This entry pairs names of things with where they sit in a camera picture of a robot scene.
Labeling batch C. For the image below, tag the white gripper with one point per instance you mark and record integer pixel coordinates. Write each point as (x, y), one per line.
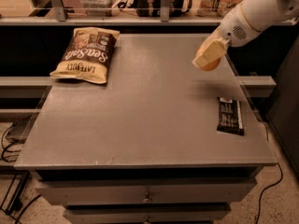
(235, 29)

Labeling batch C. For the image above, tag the orange fruit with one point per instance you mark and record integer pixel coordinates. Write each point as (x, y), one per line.
(210, 60)

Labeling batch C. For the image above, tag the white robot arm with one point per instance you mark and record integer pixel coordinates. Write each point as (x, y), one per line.
(273, 11)

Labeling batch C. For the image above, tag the black bag on shelf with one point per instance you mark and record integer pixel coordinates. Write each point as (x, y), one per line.
(153, 8)

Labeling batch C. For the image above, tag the brown sea salt chip bag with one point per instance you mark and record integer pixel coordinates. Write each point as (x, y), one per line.
(88, 55)

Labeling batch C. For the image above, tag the black snack bar wrapper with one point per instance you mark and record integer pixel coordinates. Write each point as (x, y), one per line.
(230, 118)

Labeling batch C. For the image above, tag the grey drawer cabinet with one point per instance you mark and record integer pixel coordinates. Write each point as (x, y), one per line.
(155, 119)

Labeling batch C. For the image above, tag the upper grey drawer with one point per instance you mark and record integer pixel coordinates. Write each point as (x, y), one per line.
(145, 191)

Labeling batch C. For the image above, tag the grey drawer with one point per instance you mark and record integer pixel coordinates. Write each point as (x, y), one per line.
(145, 191)
(147, 214)

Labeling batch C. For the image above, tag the lower grey drawer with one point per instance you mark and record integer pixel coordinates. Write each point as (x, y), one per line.
(147, 214)

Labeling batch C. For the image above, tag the grey metal shelf rail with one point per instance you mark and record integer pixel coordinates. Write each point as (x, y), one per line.
(22, 12)

